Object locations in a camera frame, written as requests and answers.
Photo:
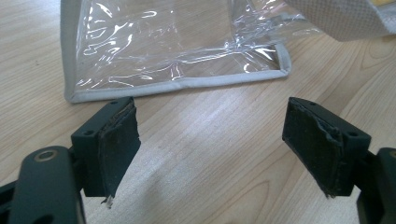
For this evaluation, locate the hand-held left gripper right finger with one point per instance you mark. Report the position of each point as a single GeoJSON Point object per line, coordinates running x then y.
{"type": "Point", "coordinates": [317, 146]}

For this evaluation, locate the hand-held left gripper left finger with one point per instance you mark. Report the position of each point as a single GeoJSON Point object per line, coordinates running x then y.
{"type": "Point", "coordinates": [106, 149]}

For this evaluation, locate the clear plastic bag grey trim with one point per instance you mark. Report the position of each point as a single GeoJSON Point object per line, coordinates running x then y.
{"type": "Point", "coordinates": [174, 46]}

